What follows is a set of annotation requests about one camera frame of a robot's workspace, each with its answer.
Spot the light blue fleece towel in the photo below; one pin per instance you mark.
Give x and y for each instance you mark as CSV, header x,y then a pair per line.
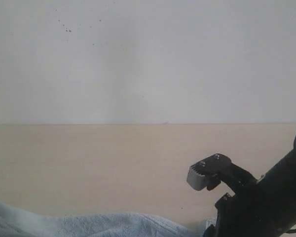
x,y
15,222

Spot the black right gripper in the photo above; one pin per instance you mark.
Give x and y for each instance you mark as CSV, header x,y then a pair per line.
x,y
237,216

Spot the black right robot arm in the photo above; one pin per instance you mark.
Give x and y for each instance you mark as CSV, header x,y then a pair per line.
x,y
264,207

